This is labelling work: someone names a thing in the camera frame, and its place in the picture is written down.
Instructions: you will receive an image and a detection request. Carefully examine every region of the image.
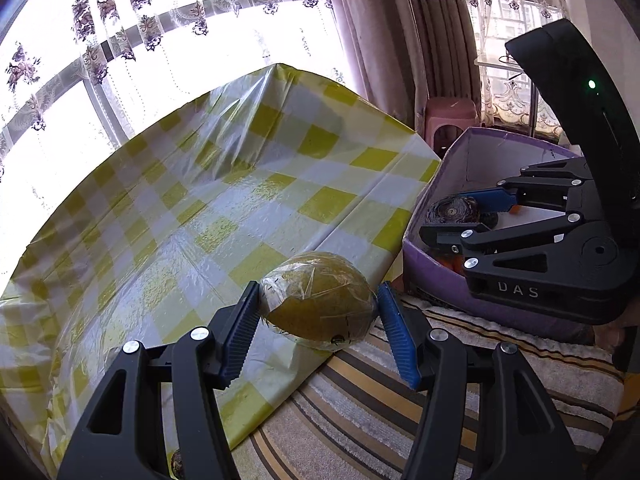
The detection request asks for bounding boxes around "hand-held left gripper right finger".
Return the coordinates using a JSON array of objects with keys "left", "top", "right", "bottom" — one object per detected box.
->
[{"left": 377, "top": 282, "right": 571, "bottom": 480}]

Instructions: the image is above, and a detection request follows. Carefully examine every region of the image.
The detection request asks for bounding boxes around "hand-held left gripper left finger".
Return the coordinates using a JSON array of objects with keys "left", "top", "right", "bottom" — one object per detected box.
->
[{"left": 56, "top": 280, "right": 262, "bottom": 480}]

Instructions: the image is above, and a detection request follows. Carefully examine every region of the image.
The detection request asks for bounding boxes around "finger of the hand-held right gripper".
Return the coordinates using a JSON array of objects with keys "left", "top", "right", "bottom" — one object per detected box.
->
[
  {"left": 459, "top": 156, "right": 597, "bottom": 214},
  {"left": 419, "top": 211, "right": 587, "bottom": 275}
]

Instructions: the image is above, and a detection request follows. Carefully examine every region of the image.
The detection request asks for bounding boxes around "purple cardboard box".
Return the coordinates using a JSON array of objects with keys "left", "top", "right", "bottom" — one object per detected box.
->
[{"left": 402, "top": 126, "right": 601, "bottom": 346}]

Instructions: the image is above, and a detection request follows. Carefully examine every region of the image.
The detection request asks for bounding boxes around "plastic-wrapped bun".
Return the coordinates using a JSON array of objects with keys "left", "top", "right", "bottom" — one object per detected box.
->
[{"left": 259, "top": 251, "right": 378, "bottom": 352}]

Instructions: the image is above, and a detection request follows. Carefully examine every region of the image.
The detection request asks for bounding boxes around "striped rug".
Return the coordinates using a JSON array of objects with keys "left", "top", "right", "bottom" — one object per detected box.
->
[{"left": 227, "top": 290, "right": 626, "bottom": 480}]

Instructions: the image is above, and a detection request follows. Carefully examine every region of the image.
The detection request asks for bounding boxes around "pink plastic stool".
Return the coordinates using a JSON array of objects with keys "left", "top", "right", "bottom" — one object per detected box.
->
[{"left": 424, "top": 97, "right": 480, "bottom": 156}]

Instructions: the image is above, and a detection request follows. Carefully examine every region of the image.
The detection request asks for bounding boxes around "floral lace curtain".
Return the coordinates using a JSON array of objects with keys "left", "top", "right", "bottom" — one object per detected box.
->
[
  {"left": 452, "top": 0, "right": 571, "bottom": 141},
  {"left": 0, "top": 0, "right": 361, "bottom": 281}
]

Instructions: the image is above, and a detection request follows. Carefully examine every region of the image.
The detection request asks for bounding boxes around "yellow checked plastic tablecloth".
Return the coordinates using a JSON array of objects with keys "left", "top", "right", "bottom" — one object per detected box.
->
[{"left": 0, "top": 62, "right": 442, "bottom": 471}]

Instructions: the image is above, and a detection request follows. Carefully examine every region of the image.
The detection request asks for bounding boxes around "pink-brown drape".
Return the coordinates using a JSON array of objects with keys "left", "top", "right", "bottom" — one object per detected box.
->
[{"left": 330, "top": 0, "right": 481, "bottom": 131}]

